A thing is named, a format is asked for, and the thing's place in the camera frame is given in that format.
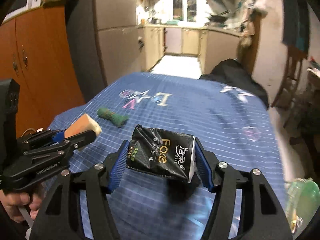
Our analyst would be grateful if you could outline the yellow sponge block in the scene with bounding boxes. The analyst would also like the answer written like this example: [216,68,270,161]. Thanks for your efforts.
[64,113,102,138]

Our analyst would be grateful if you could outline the green-lined trash bin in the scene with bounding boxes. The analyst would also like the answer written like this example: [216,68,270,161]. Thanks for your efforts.
[285,178,319,239]

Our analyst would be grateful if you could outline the beige kitchen cabinets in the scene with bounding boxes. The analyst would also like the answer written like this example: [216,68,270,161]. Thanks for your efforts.
[138,24,241,74]

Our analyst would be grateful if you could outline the person's left hand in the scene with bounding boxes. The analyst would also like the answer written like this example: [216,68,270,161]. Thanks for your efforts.
[1,184,44,223]

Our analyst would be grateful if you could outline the green rolled cloth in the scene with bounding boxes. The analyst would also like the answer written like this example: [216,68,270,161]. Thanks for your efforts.
[97,107,129,128]

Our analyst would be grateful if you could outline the orange wooden cabinet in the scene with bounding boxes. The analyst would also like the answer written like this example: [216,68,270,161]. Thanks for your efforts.
[1,2,85,137]

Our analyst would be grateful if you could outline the grey refrigerator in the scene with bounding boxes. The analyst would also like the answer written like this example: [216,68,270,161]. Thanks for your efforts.
[66,0,141,101]

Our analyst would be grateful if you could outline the black cloth bag on floor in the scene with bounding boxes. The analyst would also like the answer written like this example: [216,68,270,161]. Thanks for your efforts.
[200,59,269,109]

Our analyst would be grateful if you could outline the wooden chair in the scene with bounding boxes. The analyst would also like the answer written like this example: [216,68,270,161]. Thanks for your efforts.
[271,46,308,110]

